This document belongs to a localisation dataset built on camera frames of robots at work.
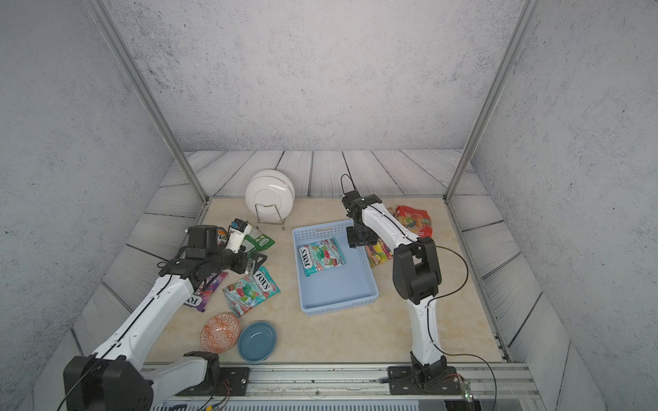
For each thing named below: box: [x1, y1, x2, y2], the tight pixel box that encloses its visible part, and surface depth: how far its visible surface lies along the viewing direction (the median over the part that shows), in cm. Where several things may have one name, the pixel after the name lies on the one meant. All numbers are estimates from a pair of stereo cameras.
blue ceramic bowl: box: [237, 321, 277, 364], surface depth 81 cm
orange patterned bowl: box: [199, 313, 240, 354], surface depth 82 cm
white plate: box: [245, 168, 296, 223], surface depth 106 cm
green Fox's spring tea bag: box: [244, 233, 276, 252], surface depth 106 cm
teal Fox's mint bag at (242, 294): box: [222, 266, 282, 318], surface depth 91 cm
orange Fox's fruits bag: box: [364, 238, 394, 269], surface depth 102 cm
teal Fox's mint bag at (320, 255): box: [298, 237, 347, 277], surface depth 101 cm
